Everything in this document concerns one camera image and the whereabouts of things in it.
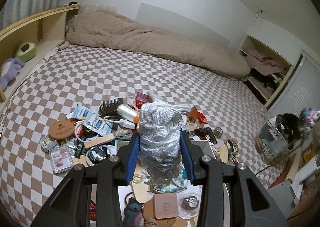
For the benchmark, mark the white slatted door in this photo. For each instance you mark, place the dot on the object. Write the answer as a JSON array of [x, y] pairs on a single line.
[[295, 92]]

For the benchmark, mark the red packet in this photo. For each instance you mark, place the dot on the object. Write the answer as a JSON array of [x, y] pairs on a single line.
[[202, 117]]

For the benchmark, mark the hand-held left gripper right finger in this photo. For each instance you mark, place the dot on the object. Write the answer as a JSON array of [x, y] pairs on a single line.
[[187, 157]]

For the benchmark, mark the wooden paddle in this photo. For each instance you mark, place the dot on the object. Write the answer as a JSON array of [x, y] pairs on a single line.
[[141, 190]]

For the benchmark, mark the clear bag with metal cup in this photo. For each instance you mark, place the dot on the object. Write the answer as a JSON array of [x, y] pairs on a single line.
[[190, 203]]

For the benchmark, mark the white fluffy pillow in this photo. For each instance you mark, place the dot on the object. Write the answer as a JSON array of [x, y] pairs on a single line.
[[100, 8]]

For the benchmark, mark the clear plastic storage box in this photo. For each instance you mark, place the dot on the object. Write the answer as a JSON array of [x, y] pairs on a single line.
[[270, 142]]

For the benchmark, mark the round cork coaster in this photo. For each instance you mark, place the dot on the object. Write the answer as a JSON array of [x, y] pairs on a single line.
[[148, 212]]

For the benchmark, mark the dark mottled cat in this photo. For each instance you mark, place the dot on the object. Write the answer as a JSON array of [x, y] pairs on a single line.
[[290, 124]]

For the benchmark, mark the blue crochet ornament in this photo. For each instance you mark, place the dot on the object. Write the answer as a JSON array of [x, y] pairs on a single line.
[[133, 214]]

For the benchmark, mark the wooden bedside shelf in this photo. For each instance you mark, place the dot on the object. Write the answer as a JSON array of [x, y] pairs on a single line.
[[37, 16]]

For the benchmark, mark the oval wooden piece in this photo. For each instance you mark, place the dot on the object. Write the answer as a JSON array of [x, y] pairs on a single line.
[[180, 223]]

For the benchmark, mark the long wooden block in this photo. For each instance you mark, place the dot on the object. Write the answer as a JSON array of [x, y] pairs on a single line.
[[100, 142]]

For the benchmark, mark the round wooden lid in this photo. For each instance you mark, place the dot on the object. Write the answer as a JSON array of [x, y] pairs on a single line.
[[61, 129]]

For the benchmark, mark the small dark bottle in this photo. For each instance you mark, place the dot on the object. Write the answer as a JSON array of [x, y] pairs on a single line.
[[78, 152]]

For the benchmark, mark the grey open tin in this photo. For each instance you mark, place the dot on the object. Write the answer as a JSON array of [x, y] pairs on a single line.
[[47, 143]]

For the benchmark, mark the brown leather pouch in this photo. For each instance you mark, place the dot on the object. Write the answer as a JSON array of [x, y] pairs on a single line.
[[193, 112]]

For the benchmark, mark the green plastic clip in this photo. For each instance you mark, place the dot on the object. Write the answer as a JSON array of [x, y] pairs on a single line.
[[122, 137]]

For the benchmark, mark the purple plush toy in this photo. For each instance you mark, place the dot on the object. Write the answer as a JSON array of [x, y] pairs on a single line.
[[8, 69]]

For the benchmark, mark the wooden brush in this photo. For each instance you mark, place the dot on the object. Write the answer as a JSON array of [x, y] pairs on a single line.
[[224, 153]]

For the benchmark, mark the blue white packet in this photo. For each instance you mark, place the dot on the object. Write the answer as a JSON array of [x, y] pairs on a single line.
[[78, 112], [98, 124]]

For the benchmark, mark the beige quilt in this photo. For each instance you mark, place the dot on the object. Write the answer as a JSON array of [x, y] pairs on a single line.
[[150, 47]]

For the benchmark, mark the brown cardboard box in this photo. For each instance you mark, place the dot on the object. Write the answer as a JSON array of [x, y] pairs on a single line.
[[287, 174]]

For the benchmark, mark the green avocado plush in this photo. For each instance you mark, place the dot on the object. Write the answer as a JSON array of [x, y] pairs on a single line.
[[26, 51]]

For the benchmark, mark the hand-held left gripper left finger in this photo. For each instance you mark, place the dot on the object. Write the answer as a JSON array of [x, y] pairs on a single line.
[[131, 159]]

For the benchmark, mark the wooden open closet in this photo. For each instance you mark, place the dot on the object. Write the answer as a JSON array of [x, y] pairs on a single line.
[[271, 53]]

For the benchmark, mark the black round tin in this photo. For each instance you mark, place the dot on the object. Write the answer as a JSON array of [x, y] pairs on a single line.
[[97, 153]]

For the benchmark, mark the white wall panel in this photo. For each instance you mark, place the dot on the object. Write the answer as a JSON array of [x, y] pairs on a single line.
[[187, 24]]

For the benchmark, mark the white cardboard box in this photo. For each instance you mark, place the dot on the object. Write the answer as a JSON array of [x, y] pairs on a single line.
[[200, 146]]

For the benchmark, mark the wall hook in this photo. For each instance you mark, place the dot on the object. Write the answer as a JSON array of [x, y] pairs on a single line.
[[258, 12]]

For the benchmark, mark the clear false nail box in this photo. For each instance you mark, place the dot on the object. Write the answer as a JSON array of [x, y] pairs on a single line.
[[61, 159]]

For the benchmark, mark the grey tape roll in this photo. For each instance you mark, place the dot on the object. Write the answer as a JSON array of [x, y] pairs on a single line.
[[217, 132]]

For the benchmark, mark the pink clothes pile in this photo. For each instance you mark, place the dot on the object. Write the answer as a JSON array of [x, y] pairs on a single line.
[[262, 63]]

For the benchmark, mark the small red box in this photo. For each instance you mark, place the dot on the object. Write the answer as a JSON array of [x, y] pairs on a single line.
[[141, 98]]

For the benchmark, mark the white net bundle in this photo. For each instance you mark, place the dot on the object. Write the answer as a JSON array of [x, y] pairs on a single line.
[[160, 137]]

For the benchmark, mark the pastel fluffy toy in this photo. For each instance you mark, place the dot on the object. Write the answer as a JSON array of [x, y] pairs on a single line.
[[310, 117]]

